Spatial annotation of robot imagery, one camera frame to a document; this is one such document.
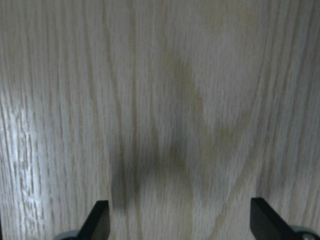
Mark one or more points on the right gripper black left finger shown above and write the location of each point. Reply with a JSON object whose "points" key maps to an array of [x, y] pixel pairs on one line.
{"points": [[97, 225]]}

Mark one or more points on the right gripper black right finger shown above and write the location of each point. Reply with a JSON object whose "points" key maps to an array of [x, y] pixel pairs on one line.
{"points": [[267, 224]]}

